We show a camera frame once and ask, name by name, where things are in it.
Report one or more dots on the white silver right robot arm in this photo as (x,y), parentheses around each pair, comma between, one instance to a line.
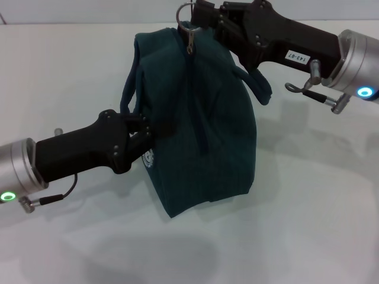
(358,68)

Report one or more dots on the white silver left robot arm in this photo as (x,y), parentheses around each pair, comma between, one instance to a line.
(17,168)

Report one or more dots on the dark teal insulated lunch bag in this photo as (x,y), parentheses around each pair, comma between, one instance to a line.
(201,124)

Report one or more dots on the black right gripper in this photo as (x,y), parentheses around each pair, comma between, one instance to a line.
(290,41)

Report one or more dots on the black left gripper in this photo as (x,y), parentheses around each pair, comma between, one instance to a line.
(86,148)

